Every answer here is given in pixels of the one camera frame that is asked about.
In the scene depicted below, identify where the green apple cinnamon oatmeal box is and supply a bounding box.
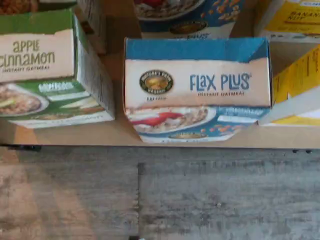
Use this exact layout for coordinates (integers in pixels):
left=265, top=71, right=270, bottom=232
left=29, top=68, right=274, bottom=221
left=0, top=0, right=107, bottom=55
left=0, top=8, right=116, bottom=129

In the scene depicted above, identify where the yellow banana nut oatmeal box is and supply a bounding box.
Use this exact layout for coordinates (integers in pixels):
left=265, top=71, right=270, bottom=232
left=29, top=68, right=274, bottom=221
left=258, top=44, right=320, bottom=127
left=254, top=0, right=320, bottom=43

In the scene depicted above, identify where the blue flax plus oatmeal box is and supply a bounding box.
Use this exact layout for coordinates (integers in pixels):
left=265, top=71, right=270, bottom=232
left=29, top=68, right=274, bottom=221
left=124, top=37, right=273, bottom=144
left=133, top=0, right=247, bottom=40

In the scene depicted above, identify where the wooden shelf board with boxes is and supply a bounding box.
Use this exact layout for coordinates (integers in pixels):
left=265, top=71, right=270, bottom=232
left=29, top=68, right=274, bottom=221
left=0, top=0, right=320, bottom=148

